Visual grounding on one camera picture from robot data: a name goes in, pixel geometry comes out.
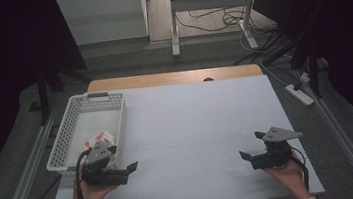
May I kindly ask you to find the person's right hand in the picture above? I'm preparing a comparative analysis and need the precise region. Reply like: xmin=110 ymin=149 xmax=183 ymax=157
xmin=260 ymin=150 xmax=312 ymax=199

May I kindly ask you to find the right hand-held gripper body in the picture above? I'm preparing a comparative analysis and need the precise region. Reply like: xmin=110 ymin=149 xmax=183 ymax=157
xmin=246 ymin=122 xmax=308 ymax=171

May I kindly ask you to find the person's left hand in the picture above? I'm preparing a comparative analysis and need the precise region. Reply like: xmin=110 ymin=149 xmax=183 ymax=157
xmin=69 ymin=172 xmax=120 ymax=199

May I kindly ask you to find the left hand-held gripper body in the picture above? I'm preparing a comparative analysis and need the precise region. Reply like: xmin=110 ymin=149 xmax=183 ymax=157
xmin=77 ymin=138 xmax=132 ymax=191

